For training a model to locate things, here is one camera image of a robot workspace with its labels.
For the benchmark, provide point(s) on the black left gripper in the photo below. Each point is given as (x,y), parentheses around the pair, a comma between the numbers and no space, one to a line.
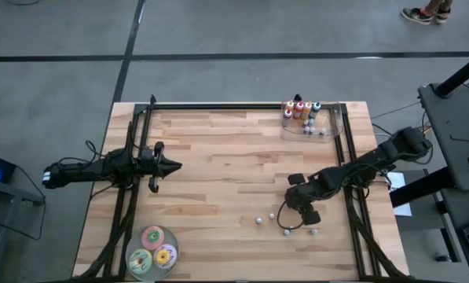
(149,165)

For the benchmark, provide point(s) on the grey side table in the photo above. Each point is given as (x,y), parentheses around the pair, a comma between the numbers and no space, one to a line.
(458,208)

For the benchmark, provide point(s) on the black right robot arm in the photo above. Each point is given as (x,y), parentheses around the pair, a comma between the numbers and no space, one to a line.
(375,157)

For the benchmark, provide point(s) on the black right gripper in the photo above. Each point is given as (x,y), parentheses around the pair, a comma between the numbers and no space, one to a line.
(310,192)

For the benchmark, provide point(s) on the large red food coloring bottle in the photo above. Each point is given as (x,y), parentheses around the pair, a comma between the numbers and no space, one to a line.
(286,116)

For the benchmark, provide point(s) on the green frosted donut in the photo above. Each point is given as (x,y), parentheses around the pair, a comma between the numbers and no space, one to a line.
(133,261)

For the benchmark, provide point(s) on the white paper sheet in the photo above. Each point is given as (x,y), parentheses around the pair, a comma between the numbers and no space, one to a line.
(398,184)

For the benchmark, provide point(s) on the purple frosted donut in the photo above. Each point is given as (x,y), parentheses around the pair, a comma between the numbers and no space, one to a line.
(173,257)

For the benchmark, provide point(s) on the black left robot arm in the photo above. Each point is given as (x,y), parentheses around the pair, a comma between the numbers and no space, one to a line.
(81,171)

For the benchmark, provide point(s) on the large yellow food coloring bottle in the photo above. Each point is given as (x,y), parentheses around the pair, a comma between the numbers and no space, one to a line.
(307,107)
(289,105)

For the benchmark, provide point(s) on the dark grey desk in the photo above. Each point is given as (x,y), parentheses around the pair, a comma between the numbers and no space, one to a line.
(454,118)

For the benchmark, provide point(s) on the black desk leg beam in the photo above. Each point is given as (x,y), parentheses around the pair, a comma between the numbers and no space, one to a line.
(418,188)

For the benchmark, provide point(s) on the large green food coloring bottle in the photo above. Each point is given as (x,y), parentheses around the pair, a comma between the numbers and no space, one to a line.
(316,107)

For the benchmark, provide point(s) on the black allen key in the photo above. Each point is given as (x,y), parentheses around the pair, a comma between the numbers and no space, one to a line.
(460,139)

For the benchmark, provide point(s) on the pink frosted donut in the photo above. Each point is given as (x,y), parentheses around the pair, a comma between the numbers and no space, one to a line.
(144,237)

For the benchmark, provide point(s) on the black controller box blue lights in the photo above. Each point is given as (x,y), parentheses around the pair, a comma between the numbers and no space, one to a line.
(2,167)

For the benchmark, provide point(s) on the person's foot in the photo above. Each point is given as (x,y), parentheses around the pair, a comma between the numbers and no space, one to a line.
(442,15)
(415,15)

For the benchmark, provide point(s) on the small purple food coloring bottle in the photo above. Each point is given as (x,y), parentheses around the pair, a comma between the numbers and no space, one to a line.
(314,232)

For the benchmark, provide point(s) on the clear round plate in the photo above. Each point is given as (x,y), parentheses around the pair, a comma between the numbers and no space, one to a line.
(134,245)

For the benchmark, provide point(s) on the black desk pole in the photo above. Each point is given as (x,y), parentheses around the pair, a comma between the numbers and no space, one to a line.
(460,74)

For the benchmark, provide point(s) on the grey equipment stand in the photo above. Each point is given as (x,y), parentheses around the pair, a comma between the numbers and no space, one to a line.
(6,188)

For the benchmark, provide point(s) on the clear plastic bin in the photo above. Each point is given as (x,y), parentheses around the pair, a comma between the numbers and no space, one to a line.
(332,118)

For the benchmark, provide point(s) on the black aluminium rig frame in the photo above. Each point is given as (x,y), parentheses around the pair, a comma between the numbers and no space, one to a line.
(218,106)

